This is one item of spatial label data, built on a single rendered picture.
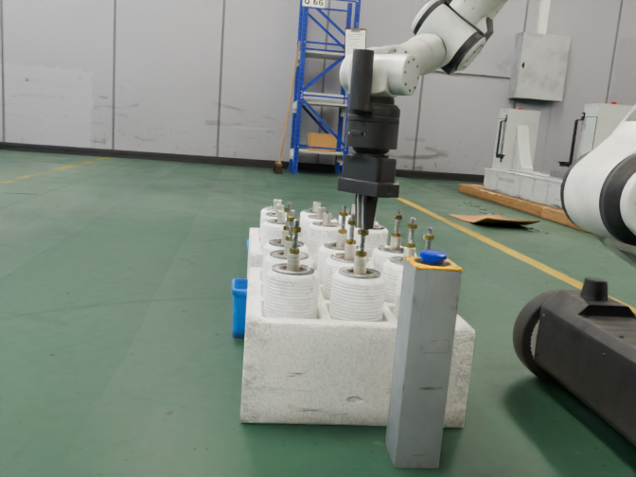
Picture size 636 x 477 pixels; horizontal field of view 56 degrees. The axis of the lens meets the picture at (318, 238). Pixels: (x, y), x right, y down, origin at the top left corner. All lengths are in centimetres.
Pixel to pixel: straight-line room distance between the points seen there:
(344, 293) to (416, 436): 26
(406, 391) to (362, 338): 14
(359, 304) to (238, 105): 638
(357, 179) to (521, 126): 467
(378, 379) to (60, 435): 51
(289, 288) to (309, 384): 17
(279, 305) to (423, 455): 33
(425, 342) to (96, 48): 689
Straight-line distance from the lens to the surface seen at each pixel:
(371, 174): 101
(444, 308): 90
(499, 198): 523
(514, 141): 564
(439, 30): 123
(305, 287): 102
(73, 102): 759
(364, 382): 105
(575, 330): 121
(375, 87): 101
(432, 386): 94
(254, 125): 733
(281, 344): 101
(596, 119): 437
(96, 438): 104
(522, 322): 135
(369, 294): 104
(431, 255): 89
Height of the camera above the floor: 49
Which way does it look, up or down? 10 degrees down
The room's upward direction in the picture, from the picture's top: 4 degrees clockwise
